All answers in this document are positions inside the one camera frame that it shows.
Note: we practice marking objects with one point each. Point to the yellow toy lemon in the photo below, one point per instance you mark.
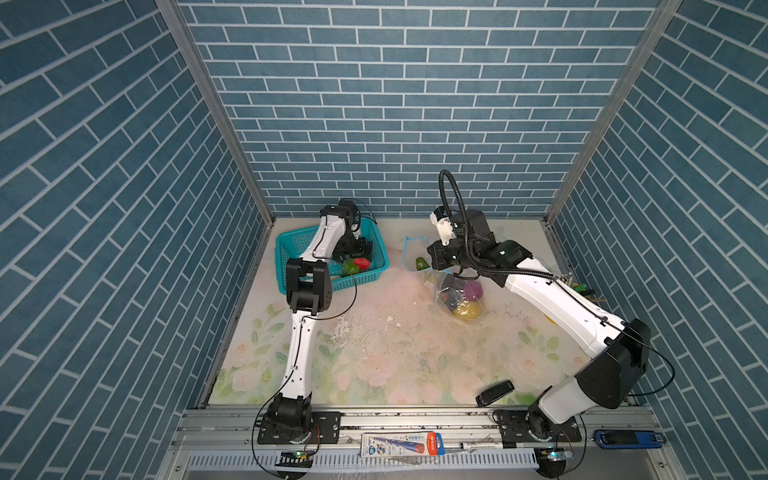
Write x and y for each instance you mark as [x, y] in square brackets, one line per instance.
[468, 310]

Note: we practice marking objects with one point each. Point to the red toy strawberry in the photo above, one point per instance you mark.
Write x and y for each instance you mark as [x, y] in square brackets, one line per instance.
[362, 263]

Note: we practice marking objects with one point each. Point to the blue black handheld tool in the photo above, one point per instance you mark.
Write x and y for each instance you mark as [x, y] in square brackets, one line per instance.
[628, 439]

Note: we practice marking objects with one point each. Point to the red white blue package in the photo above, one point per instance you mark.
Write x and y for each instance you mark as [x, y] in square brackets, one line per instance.
[405, 444]

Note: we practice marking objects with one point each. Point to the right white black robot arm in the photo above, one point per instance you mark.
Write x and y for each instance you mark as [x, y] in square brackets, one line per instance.
[617, 350]

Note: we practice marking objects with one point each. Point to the purple toy onion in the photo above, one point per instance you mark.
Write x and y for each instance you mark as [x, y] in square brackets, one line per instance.
[473, 290]

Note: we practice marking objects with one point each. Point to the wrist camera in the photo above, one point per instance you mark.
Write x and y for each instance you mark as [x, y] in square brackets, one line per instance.
[346, 209]
[440, 219]

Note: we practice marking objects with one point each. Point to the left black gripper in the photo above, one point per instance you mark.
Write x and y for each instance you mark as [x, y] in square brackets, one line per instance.
[358, 251]

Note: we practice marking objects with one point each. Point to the clear zip top bag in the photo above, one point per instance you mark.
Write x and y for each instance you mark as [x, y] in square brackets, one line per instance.
[445, 287]

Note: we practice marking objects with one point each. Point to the black remote control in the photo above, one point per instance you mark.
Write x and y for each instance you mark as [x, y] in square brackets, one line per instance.
[494, 393]

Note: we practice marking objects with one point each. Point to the aluminium mounting rail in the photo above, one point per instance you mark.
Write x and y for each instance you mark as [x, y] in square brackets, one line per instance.
[479, 443]

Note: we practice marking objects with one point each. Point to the green yellow toy corn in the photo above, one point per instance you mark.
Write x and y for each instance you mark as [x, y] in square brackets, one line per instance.
[421, 264]

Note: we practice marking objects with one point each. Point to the yellow pencil cup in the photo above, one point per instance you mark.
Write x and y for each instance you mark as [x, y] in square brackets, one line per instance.
[587, 292]

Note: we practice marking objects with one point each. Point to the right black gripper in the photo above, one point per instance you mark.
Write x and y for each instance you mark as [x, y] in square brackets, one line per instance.
[436, 252]

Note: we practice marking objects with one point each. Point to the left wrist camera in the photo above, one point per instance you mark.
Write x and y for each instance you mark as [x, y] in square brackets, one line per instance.
[346, 209]

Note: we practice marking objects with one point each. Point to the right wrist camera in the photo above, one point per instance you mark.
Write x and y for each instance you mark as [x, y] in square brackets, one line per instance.
[440, 219]

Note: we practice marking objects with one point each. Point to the teal plastic basket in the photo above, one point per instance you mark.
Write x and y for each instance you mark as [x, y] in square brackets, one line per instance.
[293, 243]

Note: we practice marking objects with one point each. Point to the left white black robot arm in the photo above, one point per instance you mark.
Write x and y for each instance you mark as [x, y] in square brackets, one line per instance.
[308, 285]

